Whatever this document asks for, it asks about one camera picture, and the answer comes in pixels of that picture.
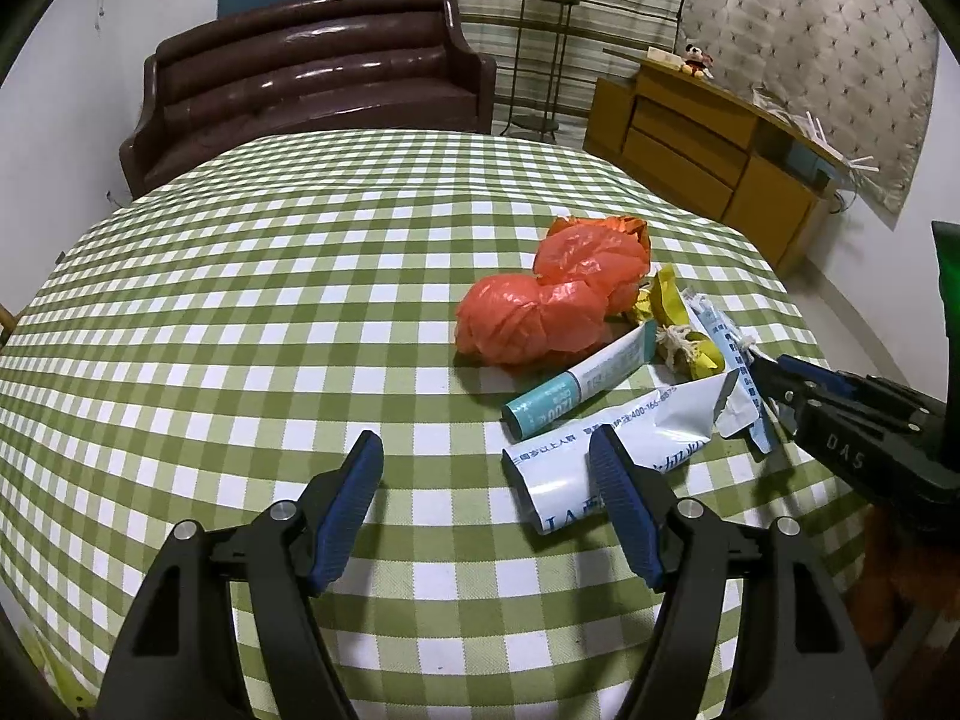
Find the white milk powder pouch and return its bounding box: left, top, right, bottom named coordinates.
left=503, top=371, right=739, bottom=535

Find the light blue tube box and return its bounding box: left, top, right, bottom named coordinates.
left=682, top=289, right=778, bottom=457

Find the teal white tube box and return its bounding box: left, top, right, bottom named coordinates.
left=501, top=320, right=658, bottom=440

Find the yellow crumpled wrapper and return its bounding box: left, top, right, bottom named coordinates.
left=631, top=265, right=726, bottom=380

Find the red plastic bag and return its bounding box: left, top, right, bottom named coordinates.
left=454, top=216, right=652, bottom=369

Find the wooden sideboard cabinet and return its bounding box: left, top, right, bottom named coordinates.
left=584, top=62, right=839, bottom=277

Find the green white checkered tablecloth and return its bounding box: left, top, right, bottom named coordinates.
left=2, top=130, right=818, bottom=718

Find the white router with antennas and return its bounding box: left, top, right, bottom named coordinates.
left=752, top=86, right=880, bottom=174

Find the small toy figurine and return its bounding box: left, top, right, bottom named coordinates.
left=680, top=44, right=715, bottom=80

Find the wooden chair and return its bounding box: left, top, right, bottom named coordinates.
left=0, top=304, right=18, bottom=344

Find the striped curtain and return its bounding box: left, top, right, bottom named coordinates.
left=459, top=0, right=683, bottom=146

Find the black metal plant stand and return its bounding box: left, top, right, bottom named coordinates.
left=500, top=0, right=581, bottom=143

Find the dark brown leather sofa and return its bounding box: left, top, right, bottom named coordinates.
left=119, top=0, right=496, bottom=197

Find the patterned beige wall cloth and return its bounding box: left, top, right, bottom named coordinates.
left=679, top=0, right=939, bottom=221

